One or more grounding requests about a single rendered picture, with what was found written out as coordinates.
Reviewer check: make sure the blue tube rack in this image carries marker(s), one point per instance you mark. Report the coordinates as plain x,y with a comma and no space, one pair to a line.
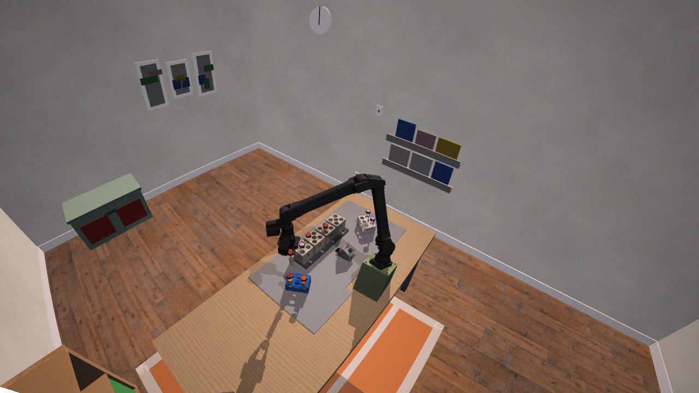
297,284

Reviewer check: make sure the grey flat mat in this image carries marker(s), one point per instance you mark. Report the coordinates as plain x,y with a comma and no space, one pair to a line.
330,274

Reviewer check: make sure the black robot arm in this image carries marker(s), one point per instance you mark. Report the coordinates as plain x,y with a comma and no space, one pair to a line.
355,184

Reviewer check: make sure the beige bucket adapter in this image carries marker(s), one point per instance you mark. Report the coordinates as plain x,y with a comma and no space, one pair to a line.
303,255
338,222
329,234
317,241

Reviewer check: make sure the white button box with label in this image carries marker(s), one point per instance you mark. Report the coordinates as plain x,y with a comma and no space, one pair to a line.
346,252

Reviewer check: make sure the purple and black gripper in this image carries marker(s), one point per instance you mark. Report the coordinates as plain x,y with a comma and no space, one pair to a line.
293,248

